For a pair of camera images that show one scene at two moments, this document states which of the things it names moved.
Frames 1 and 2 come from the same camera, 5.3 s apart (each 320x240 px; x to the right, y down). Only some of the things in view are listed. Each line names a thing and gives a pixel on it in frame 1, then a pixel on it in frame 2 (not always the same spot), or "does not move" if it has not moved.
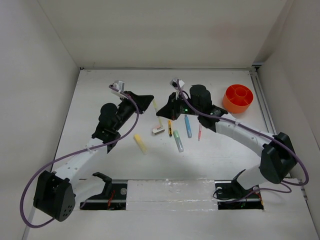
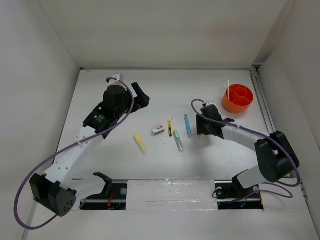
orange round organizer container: x=237 y=98 does not move
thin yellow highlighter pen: x=156 y=110 -> x=228 y=90
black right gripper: x=170 y=110 -> x=200 y=128
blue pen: x=189 y=130 does not move
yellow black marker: x=170 y=127 does not move
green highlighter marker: x=178 y=141 does not move
